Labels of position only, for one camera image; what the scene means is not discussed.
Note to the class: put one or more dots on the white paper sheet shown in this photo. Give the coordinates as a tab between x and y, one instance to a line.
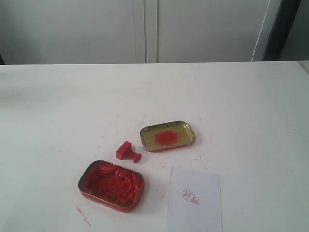
194	202

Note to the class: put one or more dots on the gold tin lid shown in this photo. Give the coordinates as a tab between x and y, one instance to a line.
167	136

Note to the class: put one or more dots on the red ink pad tin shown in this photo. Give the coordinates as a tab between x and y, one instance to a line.
111	185

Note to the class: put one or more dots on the red rubber stamp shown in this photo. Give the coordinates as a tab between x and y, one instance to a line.
125	152

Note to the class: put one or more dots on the dark monitor stand post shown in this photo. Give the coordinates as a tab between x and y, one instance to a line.
281	28

